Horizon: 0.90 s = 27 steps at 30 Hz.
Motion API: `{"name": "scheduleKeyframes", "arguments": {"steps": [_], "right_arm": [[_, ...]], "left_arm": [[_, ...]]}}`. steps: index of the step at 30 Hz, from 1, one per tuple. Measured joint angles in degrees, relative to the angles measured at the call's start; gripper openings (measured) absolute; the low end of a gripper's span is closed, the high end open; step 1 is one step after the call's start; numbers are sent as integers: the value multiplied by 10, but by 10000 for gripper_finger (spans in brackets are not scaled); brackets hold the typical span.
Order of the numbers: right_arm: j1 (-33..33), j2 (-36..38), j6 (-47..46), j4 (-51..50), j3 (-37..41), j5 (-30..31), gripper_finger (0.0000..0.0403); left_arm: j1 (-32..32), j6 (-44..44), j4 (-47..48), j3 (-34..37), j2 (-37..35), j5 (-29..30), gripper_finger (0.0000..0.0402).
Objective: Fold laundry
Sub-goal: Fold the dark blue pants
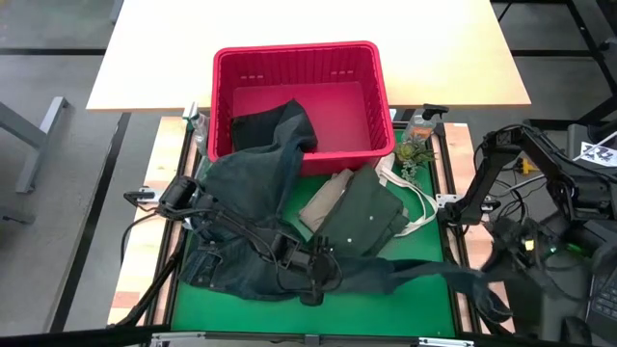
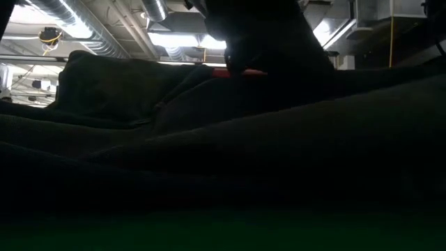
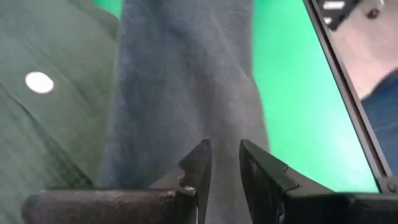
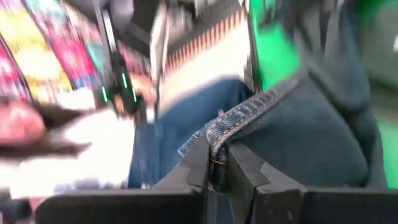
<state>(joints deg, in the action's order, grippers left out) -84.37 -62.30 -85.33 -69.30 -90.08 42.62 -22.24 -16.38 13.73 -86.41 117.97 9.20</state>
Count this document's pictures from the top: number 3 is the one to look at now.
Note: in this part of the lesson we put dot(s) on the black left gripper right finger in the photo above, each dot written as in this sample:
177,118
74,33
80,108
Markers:
295,208

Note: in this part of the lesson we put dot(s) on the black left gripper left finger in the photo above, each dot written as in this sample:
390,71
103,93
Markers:
109,208

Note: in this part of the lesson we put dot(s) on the dark green garment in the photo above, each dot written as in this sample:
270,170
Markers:
62,124

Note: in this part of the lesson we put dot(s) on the dark blue denim jeans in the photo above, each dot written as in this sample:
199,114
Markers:
186,77

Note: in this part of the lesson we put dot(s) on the green table mat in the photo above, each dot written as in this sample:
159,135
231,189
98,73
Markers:
295,93

